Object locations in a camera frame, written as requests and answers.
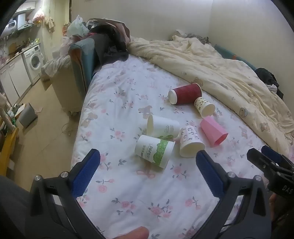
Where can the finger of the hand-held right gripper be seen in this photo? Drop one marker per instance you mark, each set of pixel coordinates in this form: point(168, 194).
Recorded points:
point(258, 159)
point(273, 154)

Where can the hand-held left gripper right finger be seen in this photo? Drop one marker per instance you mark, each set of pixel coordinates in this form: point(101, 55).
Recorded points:
point(210, 174)

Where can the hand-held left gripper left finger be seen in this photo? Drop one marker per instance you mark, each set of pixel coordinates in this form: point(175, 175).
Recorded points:
point(85, 173)

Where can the white cup with green label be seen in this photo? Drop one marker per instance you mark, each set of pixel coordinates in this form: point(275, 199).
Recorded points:
point(149, 149)

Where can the white cup with bear print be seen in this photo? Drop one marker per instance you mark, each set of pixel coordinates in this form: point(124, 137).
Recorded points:
point(190, 140)

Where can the pink cup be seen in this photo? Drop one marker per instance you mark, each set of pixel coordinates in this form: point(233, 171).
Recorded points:
point(212, 132)

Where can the plain white paper cup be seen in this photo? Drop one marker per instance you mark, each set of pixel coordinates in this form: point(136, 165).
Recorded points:
point(163, 126)

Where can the small cream patterned cup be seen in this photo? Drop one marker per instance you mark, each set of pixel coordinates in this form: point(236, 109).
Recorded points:
point(202, 104)

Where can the red ribbed cup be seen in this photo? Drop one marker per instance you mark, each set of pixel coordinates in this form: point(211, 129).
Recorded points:
point(188, 94)

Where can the person's left hand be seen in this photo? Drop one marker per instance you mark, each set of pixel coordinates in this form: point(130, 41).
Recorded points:
point(134, 232)

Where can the striped cloth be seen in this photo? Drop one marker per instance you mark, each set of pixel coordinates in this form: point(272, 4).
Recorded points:
point(272, 88)

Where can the black clothing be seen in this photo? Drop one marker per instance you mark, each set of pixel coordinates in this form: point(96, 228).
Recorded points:
point(266, 75)

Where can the grey bin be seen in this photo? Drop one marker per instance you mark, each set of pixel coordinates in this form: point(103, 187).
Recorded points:
point(27, 116)

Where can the yellow stool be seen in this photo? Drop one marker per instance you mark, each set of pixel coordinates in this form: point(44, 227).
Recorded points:
point(8, 147)

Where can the cream bear print duvet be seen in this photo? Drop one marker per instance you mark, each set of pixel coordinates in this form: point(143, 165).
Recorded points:
point(218, 69)

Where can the teal pillow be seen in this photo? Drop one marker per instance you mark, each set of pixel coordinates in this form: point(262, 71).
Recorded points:
point(232, 54)

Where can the blue-grey headboard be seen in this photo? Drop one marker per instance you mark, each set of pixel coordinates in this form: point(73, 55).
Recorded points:
point(80, 57)

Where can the white kitchen cabinet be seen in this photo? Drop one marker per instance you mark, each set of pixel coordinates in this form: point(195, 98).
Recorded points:
point(13, 78)

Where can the white washing machine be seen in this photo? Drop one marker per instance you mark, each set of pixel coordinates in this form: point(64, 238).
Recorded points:
point(34, 62)

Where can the pile of dark clothes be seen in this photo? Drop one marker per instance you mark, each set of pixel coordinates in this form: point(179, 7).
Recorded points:
point(108, 39)

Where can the grey patterned cloth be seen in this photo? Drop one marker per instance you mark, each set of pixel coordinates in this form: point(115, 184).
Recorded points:
point(197, 36)

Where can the white plastic bag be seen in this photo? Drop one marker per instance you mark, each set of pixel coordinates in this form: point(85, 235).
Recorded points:
point(74, 27)

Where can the beige hanging cloth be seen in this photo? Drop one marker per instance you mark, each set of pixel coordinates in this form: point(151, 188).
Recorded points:
point(50, 24)

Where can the pink plastic bag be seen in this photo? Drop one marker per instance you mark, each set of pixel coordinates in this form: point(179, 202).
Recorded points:
point(38, 18)

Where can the white water heater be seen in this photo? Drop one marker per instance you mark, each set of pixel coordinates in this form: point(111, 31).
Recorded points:
point(15, 23)

